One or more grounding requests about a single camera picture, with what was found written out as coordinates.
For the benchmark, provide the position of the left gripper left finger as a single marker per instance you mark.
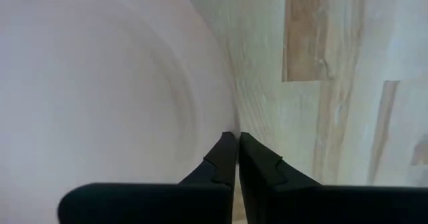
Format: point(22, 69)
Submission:
point(150, 204)

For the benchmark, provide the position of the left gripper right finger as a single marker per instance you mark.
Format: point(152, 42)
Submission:
point(334, 207)

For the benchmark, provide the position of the salmon pink plate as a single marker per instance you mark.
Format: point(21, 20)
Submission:
point(100, 100)

